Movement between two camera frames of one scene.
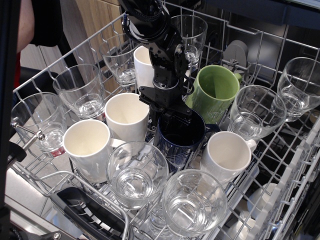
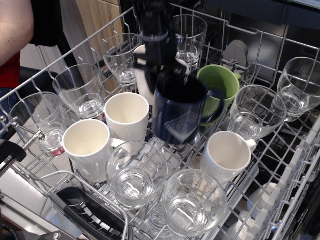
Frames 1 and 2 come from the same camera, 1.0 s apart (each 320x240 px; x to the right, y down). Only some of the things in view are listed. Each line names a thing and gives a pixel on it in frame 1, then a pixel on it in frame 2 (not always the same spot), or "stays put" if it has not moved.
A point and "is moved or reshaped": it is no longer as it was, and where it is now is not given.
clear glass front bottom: x=193 y=202 stays put
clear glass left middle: x=81 y=88 stays put
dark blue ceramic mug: x=177 y=142 is moved or reshaped
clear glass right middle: x=256 y=112 stays put
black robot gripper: x=167 y=95 to x=160 y=57
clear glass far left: x=41 y=117 stays put
